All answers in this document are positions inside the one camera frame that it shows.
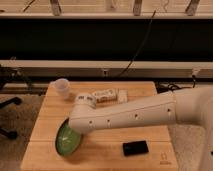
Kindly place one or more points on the clear plastic cup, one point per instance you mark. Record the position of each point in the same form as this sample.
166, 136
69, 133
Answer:
62, 88

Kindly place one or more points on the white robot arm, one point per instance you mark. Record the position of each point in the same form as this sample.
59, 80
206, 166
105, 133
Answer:
186, 106

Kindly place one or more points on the black smartphone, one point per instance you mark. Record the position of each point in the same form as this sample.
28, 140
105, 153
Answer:
135, 148

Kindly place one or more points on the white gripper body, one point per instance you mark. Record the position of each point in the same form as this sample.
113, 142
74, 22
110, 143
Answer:
85, 99

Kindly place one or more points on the small white packet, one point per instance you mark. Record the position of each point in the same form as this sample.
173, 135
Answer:
122, 96

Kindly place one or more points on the green ceramic bowl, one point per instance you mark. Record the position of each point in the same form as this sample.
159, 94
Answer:
67, 140

